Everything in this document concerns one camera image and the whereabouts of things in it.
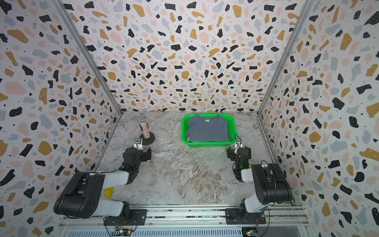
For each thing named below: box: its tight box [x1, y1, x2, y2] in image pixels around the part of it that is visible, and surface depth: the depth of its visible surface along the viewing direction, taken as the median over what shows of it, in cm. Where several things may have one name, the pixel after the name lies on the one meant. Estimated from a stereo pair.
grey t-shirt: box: [185, 114, 231, 143], surface depth 105 cm
